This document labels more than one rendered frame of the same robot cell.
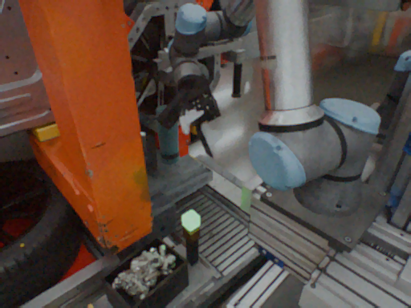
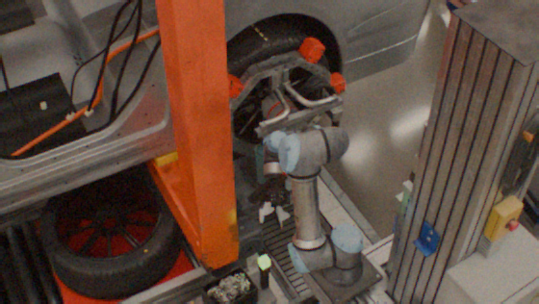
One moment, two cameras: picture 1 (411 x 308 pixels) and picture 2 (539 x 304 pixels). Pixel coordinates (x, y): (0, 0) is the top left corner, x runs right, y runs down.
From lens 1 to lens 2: 1.91 m
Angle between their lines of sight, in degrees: 16
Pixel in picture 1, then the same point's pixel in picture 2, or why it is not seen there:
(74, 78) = (200, 188)
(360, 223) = (350, 291)
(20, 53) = (154, 110)
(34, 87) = (160, 132)
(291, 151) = (301, 260)
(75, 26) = (205, 167)
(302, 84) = (310, 231)
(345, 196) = (344, 276)
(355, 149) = (342, 259)
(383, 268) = not seen: outside the picture
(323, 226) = (328, 291)
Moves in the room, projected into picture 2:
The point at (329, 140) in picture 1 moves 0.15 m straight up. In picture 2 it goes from (325, 255) to (328, 229)
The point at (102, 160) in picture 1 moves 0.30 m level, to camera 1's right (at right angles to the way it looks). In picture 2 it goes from (209, 221) to (285, 236)
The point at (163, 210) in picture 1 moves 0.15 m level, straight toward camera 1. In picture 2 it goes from (251, 235) to (249, 262)
